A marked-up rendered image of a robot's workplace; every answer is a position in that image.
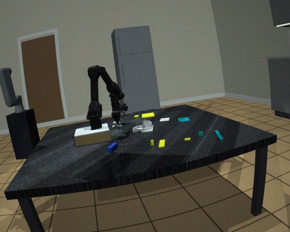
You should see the teal long thin bar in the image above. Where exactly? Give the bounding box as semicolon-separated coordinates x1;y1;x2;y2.
214;130;223;141

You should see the blue rectangular block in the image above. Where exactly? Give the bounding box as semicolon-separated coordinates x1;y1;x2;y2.
107;143;118;152

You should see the teal flat rectangular plate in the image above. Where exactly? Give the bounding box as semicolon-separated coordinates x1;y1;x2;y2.
178;117;190;122

